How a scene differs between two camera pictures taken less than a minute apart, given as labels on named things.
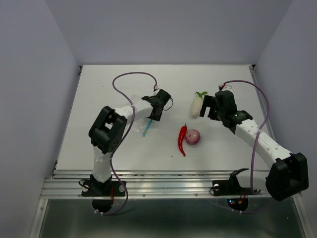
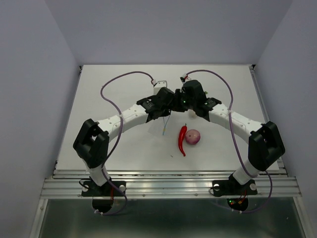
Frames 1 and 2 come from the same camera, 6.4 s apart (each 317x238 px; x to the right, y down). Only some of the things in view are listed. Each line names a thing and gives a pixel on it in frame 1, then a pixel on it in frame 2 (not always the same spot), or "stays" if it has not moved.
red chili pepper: [182, 134] stays
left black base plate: [109, 188] stays
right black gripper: [209, 101] → [179, 92]
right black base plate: [230, 187] stays
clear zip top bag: [140, 127] → [161, 126]
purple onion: [192, 137] stays
